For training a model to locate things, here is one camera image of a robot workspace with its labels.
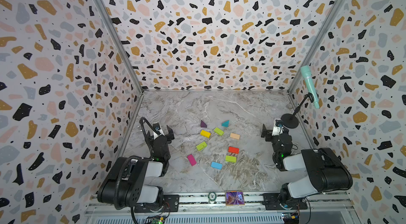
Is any lime green block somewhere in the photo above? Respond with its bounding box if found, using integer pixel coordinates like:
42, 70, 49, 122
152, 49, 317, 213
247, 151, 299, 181
214, 127, 224, 136
196, 142, 207, 152
225, 155, 236, 163

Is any natural wood block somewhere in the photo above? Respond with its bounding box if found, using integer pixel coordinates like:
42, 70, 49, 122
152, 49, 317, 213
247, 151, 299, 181
230, 133, 241, 140

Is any purple triangular block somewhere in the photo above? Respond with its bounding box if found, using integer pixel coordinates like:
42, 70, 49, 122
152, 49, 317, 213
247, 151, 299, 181
200, 120, 207, 128

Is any teal triangular block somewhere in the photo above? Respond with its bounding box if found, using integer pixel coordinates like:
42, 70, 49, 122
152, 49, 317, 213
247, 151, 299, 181
222, 120, 229, 127

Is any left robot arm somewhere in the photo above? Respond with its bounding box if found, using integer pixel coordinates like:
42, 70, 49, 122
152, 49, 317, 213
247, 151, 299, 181
97, 117, 174, 211

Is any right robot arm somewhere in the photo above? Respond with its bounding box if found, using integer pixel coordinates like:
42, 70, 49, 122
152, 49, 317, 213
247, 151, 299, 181
261, 119, 353, 210

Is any black microphone stand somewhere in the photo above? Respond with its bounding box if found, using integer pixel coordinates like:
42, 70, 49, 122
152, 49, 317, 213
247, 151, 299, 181
281, 93, 315, 129

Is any magenta rectangular block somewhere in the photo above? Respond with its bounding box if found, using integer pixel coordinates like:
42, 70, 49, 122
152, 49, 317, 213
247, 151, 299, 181
187, 154, 197, 166

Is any yellow rectangular block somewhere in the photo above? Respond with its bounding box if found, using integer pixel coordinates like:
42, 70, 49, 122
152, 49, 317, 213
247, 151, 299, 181
200, 130, 211, 138

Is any red rectangular block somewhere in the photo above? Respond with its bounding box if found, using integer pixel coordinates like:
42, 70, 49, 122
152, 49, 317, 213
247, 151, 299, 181
228, 146, 240, 154

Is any light blue rectangular block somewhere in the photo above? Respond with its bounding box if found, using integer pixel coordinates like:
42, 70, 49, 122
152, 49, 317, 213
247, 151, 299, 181
211, 162, 223, 170

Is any mint green microphone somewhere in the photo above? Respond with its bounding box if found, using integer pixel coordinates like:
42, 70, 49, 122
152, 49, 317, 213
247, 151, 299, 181
300, 65, 320, 109

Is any colourful picture card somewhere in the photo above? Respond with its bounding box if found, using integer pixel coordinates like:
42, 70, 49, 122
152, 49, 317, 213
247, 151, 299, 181
225, 191, 245, 206

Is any round green white badge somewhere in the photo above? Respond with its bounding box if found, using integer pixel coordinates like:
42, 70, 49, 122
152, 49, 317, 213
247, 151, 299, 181
208, 192, 217, 202

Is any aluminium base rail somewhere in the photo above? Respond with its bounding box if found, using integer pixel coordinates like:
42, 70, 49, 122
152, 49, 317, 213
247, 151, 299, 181
84, 191, 360, 224

